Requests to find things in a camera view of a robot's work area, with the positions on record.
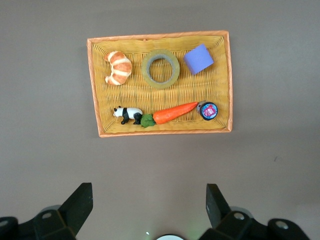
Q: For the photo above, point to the small dark jar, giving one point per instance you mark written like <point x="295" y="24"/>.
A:
<point x="208" y="111"/>

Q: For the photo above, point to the orange toy carrot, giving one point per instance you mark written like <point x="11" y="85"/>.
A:
<point x="172" y="113"/>

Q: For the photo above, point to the toy panda figure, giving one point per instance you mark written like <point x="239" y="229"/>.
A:
<point x="130" y="113"/>

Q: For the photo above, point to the yellow wicker basket orange rim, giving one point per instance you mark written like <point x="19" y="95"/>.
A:
<point x="160" y="97"/>

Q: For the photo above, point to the brown table cover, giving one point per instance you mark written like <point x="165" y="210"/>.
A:
<point x="45" y="75"/>

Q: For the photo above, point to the toy croissant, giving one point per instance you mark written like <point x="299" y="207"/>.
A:
<point x="121" y="68"/>

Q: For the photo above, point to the yellow clear tape roll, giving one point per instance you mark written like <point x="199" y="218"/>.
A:
<point x="145" y="72"/>

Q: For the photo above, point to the purple foam cube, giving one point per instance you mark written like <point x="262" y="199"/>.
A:
<point x="198" y="58"/>

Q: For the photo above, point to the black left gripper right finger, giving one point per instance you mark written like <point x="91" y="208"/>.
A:
<point x="217" y="212"/>

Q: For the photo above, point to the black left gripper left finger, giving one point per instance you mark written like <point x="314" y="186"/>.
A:
<point x="72" y="212"/>

